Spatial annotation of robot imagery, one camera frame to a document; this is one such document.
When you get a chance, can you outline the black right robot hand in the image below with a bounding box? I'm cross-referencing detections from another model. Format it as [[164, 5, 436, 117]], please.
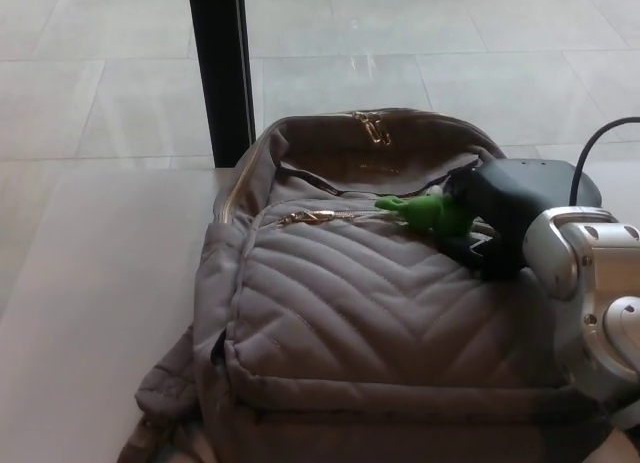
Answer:
[[437, 158, 603, 282]]

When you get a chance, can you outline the green plush frog keychain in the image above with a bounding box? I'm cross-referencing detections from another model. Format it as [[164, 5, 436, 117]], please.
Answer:
[[374, 192, 478, 248]]

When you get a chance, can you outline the grey quilted backpack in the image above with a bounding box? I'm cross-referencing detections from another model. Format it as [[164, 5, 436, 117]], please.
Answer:
[[117, 107, 626, 463]]

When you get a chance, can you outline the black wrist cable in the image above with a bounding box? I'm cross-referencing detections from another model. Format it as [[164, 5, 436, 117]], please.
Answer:
[[568, 116, 640, 207]]

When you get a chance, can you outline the black vertical post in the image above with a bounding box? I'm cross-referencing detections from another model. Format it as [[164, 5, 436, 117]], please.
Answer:
[[186, 0, 258, 168]]

